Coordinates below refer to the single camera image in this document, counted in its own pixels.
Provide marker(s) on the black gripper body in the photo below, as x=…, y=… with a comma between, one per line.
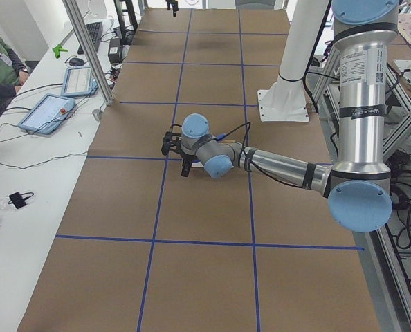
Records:
x=187, y=160
x=171, y=3

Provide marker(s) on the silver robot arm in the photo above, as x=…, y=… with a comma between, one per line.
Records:
x=357, y=185

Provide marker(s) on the black power adapter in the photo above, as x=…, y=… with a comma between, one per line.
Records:
x=115, y=51

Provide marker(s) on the black keyboard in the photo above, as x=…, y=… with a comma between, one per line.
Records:
x=95, y=30

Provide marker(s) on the black computer mouse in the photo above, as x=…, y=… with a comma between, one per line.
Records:
x=75, y=61

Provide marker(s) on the far blue teach pendant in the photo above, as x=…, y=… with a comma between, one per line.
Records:
x=78, y=82

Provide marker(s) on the blue teach pendant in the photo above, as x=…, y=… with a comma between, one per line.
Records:
x=47, y=115
x=78, y=82

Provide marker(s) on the green plastic clamp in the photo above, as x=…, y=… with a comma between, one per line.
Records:
x=58, y=49

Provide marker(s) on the near blue teach pendant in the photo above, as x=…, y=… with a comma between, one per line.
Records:
x=47, y=115

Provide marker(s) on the aluminium frame post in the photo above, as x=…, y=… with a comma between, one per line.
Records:
x=84, y=39

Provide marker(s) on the white camera mast pedestal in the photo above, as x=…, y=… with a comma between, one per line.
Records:
x=285, y=100

